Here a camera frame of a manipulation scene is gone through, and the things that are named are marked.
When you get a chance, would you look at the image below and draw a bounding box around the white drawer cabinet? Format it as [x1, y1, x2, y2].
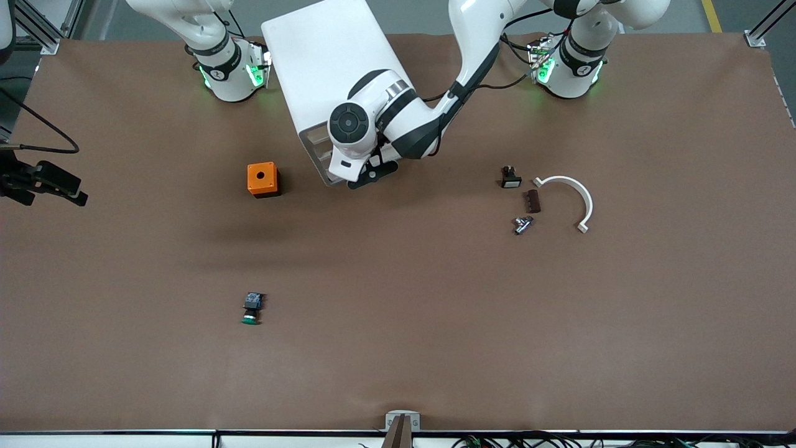
[261, 0, 402, 188]

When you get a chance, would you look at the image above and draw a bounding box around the green push button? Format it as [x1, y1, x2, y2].
[241, 291, 266, 326]

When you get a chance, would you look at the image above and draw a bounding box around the orange box with round hole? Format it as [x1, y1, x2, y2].
[247, 162, 281, 199]

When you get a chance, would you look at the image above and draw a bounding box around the green lit connector box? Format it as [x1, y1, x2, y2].
[527, 37, 555, 85]
[247, 39, 273, 89]

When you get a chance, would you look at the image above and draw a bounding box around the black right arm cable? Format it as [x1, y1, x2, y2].
[0, 86, 80, 155]

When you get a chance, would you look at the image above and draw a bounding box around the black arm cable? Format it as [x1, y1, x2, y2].
[0, 86, 80, 155]
[422, 7, 576, 106]

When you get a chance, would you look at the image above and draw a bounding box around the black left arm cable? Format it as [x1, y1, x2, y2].
[422, 7, 576, 106]

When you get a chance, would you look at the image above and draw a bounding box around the aluminium frame post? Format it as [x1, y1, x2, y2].
[12, 0, 85, 57]
[744, 0, 796, 49]

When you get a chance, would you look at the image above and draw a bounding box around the black base cable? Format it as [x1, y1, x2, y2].
[497, 30, 537, 67]

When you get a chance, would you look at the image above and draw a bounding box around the white curved bracket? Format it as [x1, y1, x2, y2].
[532, 175, 595, 235]

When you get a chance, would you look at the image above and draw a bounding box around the tangled cable bundle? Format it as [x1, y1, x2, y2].
[451, 434, 629, 448]

